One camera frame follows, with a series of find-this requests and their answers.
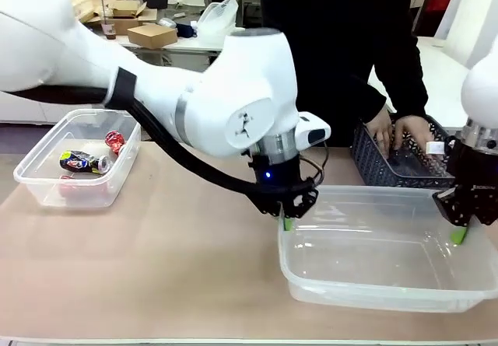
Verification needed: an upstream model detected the open cardboard box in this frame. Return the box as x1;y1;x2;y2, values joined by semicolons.
82;0;158;37

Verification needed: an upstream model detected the clear plastic food container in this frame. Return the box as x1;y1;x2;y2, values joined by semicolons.
383;148;454;179

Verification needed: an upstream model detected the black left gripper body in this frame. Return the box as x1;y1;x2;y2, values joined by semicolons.
251;156;314;203

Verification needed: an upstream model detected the person's left forearm black sleeve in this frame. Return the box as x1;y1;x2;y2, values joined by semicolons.
383;34;430;120

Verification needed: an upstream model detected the small clear plastic bin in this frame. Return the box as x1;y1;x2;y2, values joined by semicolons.
12;108;142;209

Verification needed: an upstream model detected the person's right forearm black sleeve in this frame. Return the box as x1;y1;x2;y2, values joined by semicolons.
349;64;391;126

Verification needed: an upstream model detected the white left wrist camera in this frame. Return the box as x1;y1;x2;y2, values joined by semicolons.
294;111;332;149

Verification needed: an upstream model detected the clear plastic bag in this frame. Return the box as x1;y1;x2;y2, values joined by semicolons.
195;0;240;39

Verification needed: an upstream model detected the person's right hand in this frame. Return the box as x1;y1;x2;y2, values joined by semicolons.
364;110;395;157

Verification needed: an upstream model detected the large clear plastic bin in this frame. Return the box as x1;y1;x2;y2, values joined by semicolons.
277;184;497;314

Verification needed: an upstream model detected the dark blue cloth object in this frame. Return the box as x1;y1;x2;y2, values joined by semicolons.
175;23;198;39

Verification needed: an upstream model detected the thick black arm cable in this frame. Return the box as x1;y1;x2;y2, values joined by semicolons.
0;84;317;209

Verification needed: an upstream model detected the person's black clothed torso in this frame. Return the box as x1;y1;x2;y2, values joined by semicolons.
259;0;419;149

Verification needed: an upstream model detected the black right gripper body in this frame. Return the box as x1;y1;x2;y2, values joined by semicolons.
447;138;498;191

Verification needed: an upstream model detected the crushed dark printed can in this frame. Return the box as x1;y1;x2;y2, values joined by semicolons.
58;149;112;176

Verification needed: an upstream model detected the black velcro cable strap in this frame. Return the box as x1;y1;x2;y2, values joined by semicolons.
103;67;138;110

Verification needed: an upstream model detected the black perforated plastic basket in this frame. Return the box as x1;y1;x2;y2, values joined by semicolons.
349;112;459;190

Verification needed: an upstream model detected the white background table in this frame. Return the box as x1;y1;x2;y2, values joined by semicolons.
114;30;234;68

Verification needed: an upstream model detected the thin camera wire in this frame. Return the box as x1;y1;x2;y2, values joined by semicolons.
300;139;330;187

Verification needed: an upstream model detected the person's left hand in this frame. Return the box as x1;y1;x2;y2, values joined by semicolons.
391;114;433;153

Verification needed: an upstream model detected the closed cardboard box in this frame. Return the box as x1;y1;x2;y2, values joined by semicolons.
126;23;179;50

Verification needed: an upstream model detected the white side table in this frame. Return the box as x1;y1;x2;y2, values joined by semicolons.
415;36;480;130

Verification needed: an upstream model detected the crushed red can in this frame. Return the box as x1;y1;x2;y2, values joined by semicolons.
105;130;127;156

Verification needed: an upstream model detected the drink cup with straw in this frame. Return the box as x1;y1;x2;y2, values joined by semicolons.
100;0;118;40

